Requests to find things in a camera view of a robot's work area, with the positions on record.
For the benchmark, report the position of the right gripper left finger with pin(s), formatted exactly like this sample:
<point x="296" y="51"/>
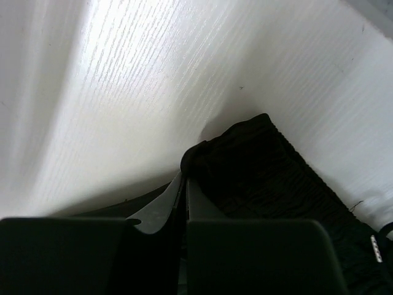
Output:
<point x="134" y="255"/>

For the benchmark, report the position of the black trousers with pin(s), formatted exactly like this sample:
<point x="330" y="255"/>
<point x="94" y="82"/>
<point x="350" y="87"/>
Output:
<point x="252" y="171"/>

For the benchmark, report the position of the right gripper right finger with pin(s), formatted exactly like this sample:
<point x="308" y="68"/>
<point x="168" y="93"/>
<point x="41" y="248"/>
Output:
<point x="256" y="256"/>

